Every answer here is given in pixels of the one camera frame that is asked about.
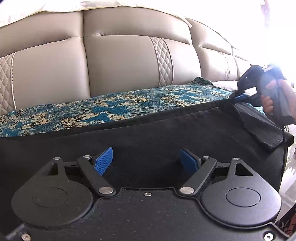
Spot black pants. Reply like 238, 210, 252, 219
1, 100, 294, 225

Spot floral clothing of operator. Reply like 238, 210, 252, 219
276, 205, 296, 236

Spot operator right hand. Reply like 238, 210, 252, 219
260, 79, 296, 124

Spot blue paisley sofa throw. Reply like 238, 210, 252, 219
1, 77, 237, 138

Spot beige leather sofa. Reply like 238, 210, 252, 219
1, 6, 250, 114

